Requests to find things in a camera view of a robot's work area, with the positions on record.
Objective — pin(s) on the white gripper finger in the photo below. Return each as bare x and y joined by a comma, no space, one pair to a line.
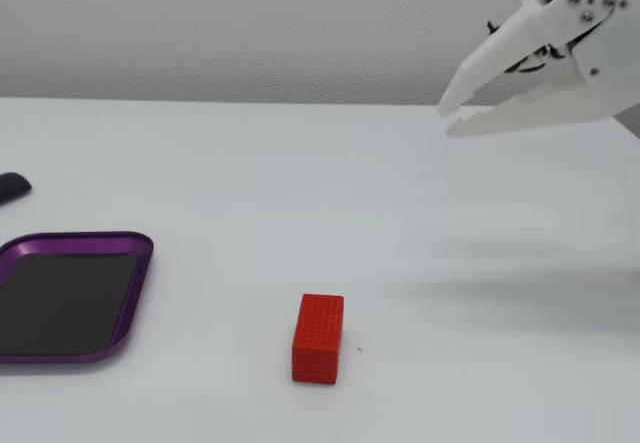
540,105
505,43

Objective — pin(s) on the purple metal tray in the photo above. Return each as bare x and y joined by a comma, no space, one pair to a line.
137,245

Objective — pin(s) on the red studded block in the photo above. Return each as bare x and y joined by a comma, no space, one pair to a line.
317,338

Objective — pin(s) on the black rounded object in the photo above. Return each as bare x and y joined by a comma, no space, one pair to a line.
12,185

